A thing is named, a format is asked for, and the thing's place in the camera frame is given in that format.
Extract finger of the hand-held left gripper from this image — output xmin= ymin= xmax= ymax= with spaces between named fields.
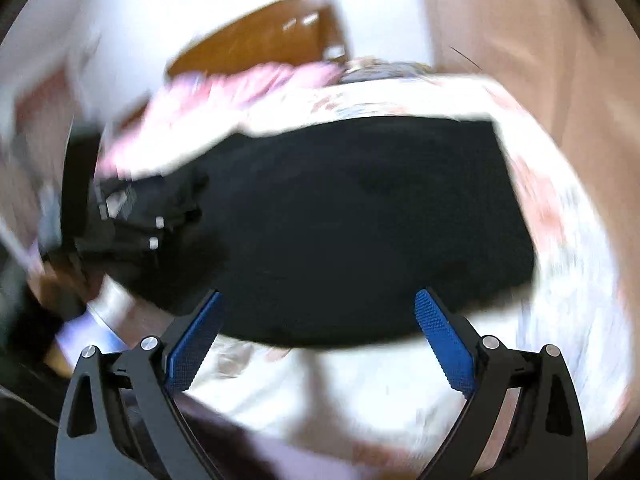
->
xmin=135 ymin=170 xmax=212 ymax=281

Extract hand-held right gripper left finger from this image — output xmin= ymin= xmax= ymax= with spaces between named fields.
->
xmin=54 ymin=288 xmax=226 ymax=480

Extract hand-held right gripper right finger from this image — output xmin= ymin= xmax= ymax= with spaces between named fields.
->
xmin=414 ymin=287 xmax=590 ymax=480

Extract black pants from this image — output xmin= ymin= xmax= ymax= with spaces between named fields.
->
xmin=105 ymin=116 xmax=539 ymax=349

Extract floral bed sheet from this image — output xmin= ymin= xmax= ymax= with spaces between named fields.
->
xmin=95 ymin=72 xmax=636 ymax=466

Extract patterned red curtain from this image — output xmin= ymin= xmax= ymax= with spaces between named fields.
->
xmin=14 ymin=67 xmax=77 ymax=171

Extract pink quilt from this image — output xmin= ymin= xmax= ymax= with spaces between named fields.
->
xmin=94 ymin=61 xmax=347 ymax=182

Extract wooden headboard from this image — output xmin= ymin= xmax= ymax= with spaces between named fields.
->
xmin=166 ymin=0 xmax=354 ymax=80

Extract light wooden wardrobe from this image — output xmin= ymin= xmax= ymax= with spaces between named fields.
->
xmin=419 ymin=0 xmax=640 ymax=271

